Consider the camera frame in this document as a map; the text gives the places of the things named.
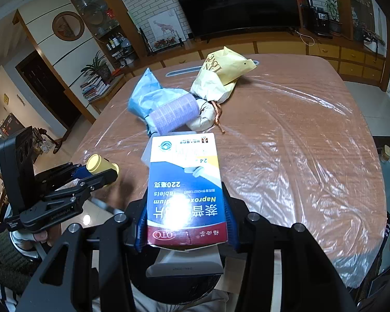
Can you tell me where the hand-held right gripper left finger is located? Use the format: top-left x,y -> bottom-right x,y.
16,199 -> 149,312

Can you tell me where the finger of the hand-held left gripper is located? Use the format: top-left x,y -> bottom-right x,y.
35,162 -> 90,190
44,170 -> 118,203

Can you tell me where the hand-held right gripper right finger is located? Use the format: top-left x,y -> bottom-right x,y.
221,180 -> 358,312

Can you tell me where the pale yellow plastic bottle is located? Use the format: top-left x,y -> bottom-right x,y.
86,154 -> 120,186

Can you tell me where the blue white medicine box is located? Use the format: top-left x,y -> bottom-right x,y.
140,132 -> 230,278

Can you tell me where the blue plastic bag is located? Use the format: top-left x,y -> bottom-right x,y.
127,68 -> 170,137

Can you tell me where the purple hair roller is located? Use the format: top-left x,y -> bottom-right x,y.
148,93 -> 199,135

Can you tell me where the bread roll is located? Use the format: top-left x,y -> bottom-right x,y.
185,99 -> 215,131

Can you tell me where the yellow paper bag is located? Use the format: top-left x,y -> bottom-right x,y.
190,46 -> 259,103

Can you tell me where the person's left forearm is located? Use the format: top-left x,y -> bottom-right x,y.
0,232 -> 44,287

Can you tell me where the person's left hand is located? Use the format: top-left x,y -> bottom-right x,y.
32,225 -> 63,247

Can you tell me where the dark wooden door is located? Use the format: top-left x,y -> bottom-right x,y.
16,50 -> 82,131

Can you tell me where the stack of books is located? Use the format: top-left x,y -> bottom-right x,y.
80,74 -> 111,102

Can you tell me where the wooden side table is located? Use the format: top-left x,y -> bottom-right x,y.
89,74 -> 126,114

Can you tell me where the long-leaf potted plant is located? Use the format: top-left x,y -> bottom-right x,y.
81,52 -> 113,80

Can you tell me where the brown twine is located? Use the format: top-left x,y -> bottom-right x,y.
211,101 -> 226,135

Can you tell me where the red flower picture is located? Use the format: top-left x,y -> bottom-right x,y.
150,37 -> 183,53

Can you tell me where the glass display cabinet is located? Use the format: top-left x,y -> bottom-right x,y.
344,0 -> 388,45
65,0 -> 138,69

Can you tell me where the giraffe picture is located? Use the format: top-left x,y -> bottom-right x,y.
148,9 -> 183,40

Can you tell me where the wooden sideboard cabinet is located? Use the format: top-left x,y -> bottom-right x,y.
91,29 -> 388,92

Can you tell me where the black flat television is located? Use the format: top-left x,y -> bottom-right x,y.
171,0 -> 302,38

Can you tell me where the black coffee machine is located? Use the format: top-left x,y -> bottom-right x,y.
312,6 -> 333,38

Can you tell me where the black kitchen appliance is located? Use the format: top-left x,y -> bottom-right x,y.
302,0 -> 314,30

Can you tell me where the potted green plant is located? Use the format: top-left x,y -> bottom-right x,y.
325,0 -> 342,34

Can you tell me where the round wall plate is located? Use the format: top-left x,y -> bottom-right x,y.
52,11 -> 85,42

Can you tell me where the white cable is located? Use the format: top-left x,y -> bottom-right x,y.
296,29 -> 316,47

